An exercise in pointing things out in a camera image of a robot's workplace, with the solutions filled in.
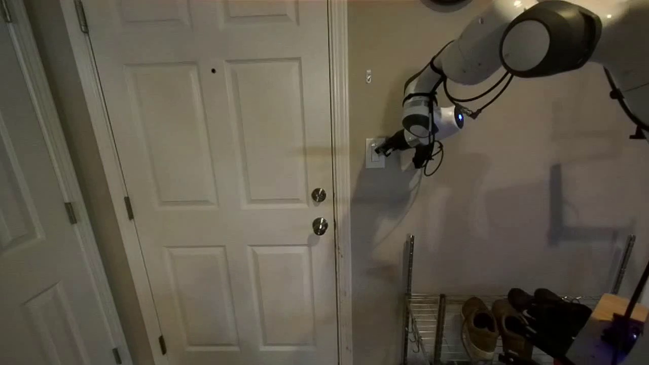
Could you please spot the white panelled interior door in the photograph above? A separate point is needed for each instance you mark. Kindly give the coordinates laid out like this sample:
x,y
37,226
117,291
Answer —
x,y
32,237

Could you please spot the small black shoe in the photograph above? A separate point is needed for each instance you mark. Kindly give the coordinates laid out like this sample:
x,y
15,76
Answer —
x,y
521,297

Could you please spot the silver door knob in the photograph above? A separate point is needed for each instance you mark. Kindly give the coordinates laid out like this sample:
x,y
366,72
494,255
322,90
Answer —
x,y
318,226

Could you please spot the tan boot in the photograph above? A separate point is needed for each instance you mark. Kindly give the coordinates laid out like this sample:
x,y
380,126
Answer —
x,y
511,331
479,327

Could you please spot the silver deadbolt lock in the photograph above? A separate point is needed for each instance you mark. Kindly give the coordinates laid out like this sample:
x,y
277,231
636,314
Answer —
x,y
317,196

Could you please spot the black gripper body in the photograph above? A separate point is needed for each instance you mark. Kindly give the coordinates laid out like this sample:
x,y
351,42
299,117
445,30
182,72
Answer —
x,y
419,134

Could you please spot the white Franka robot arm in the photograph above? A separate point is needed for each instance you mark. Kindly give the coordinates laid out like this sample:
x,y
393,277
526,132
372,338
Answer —
x,y
472,54

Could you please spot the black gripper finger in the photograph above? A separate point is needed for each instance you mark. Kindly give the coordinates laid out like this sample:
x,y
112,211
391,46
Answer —
x,y
395,146
389,143

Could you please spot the black slanted pole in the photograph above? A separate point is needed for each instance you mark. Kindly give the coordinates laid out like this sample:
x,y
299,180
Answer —
x,y
636,297

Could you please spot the white panelled entry door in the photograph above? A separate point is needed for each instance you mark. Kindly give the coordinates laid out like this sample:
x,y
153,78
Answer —
x,y
224,203

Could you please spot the small white wall fitting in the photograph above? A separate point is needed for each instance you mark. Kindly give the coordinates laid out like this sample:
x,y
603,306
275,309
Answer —
x,y
367,76

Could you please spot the large black shoe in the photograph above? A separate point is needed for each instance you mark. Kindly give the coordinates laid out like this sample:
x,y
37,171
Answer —
x,y
559,318

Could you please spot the tan wooden box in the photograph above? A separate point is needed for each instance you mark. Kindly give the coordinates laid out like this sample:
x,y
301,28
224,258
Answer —
x,y
610,306

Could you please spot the black tripod with clamp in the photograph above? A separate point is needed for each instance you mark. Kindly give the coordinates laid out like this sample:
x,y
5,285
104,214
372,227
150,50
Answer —
x,y
630,112

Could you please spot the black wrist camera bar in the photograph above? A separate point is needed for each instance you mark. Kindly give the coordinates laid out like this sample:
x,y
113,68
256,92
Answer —
x,y
422,156

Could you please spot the dark door hinge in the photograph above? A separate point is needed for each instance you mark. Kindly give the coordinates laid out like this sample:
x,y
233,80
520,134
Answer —
x,y
125,205
72,211
80,14
163,345
116,355

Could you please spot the round dark wall fixture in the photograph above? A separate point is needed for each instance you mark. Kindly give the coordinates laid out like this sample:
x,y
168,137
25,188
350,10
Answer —
x,y
447,2

